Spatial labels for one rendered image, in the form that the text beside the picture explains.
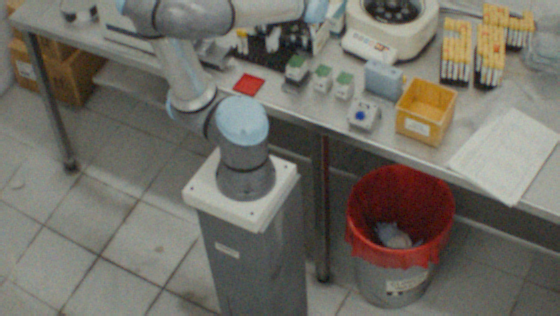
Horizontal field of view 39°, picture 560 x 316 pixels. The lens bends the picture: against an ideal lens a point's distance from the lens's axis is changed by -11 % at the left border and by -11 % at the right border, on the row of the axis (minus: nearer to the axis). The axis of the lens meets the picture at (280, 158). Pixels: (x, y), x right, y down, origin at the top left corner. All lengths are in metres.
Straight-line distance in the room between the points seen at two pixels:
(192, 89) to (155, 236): 1.31
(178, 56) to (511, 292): 1.66
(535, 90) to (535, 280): 0.90
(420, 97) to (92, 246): 1.47
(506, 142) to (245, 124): 0.74
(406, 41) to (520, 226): 0.84
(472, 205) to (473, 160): 0.70
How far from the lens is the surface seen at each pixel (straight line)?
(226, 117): 1.99
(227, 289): 2.50
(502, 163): 2.26
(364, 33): 2.49
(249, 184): 2.09
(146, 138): 3.53
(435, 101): 2.35
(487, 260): 3.14
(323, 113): 2.35
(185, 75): 1.95
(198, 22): 1.70
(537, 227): 2.93
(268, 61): 2.46
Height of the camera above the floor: 2.61
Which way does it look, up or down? 50 degrees down
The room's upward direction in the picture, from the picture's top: 5 degrees counter-clockwise
